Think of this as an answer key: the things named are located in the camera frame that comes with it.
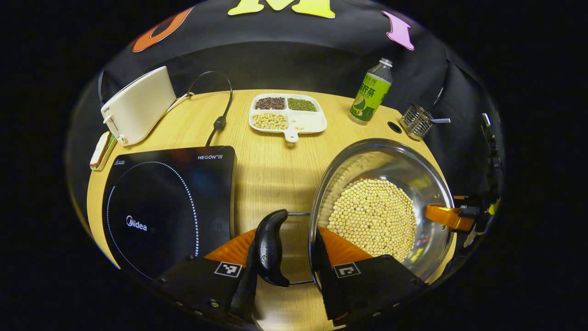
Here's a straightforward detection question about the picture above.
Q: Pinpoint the black power cable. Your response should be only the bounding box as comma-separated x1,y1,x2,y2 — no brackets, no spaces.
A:
186,71,234,147

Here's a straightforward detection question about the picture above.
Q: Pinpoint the white divided dish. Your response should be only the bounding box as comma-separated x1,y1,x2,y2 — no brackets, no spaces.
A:
249,93,328,143

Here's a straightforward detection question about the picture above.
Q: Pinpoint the white toaster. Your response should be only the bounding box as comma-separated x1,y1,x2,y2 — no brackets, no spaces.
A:
100,66,178,147

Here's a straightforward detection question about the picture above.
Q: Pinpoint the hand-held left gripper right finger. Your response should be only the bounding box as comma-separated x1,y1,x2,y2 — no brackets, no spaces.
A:
311,225,426,325

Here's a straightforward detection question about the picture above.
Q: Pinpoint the pile of green mung beans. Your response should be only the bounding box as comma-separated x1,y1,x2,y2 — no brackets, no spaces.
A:
288,97,317,112

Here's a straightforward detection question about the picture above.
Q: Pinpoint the large heap of soybeans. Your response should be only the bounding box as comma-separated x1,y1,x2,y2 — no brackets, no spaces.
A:
327,178,418,263

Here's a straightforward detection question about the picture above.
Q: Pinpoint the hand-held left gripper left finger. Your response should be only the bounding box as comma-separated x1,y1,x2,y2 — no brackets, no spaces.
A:
154,228,260,325

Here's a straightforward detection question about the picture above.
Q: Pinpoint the metal wire holder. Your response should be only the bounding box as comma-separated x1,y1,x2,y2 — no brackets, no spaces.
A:
399,103,435,141

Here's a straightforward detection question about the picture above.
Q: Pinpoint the steel pot with black handle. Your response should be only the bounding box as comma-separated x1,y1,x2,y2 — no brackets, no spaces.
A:
254,138,456,288

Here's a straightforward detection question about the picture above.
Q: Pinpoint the white toaster cable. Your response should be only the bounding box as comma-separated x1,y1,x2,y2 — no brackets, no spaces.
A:
164,91,195,114

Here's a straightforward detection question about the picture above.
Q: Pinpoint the pile of red beans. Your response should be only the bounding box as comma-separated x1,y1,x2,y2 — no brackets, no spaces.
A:
255,97,286,110

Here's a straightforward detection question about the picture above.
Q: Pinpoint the green label drink bottle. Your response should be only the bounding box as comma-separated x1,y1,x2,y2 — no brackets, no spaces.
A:
348,57,394,126

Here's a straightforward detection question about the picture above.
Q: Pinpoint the black induction cooktop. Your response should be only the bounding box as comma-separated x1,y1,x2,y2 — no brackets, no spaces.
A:
102,145,237,282

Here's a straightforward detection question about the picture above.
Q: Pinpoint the small heap of soybeans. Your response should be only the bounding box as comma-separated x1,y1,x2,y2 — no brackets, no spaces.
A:
252,113,289,130

